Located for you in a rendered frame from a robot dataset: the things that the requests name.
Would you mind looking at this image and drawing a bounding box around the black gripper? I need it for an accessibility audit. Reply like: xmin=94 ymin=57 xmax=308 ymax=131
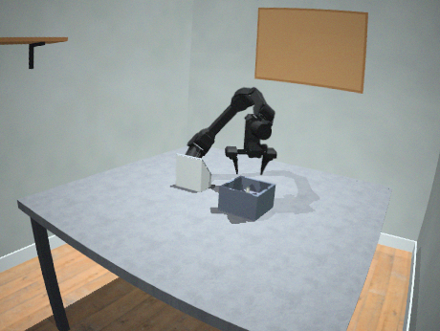
xmin=225 ymin=134 xmax=277 ymax=175

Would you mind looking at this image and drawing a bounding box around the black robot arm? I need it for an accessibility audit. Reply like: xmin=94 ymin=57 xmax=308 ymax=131
xmin=186 ymin=87 xmax=275 ymax=159

